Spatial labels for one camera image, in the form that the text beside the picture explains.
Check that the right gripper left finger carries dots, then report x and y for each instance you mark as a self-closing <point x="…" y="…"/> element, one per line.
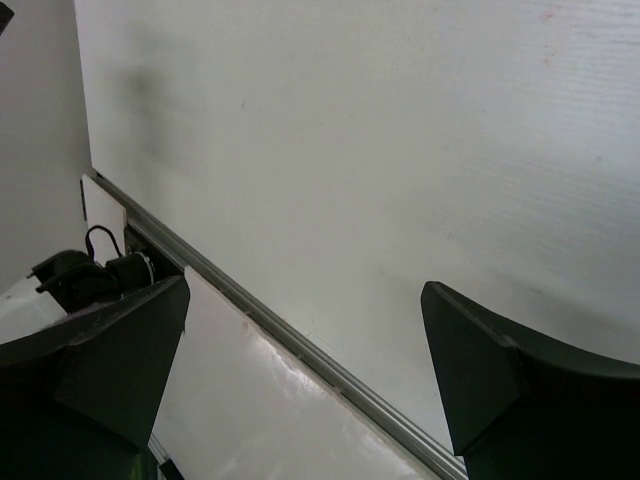
<point x="79" y="399"/>

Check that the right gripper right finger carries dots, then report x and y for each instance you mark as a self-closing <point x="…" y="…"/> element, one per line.
<point x="520" y="404"/>

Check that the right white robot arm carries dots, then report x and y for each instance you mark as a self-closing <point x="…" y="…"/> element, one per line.
<point x="236" y="405"/>

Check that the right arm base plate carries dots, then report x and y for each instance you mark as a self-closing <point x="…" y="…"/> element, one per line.
<point x="125" y="255"/>

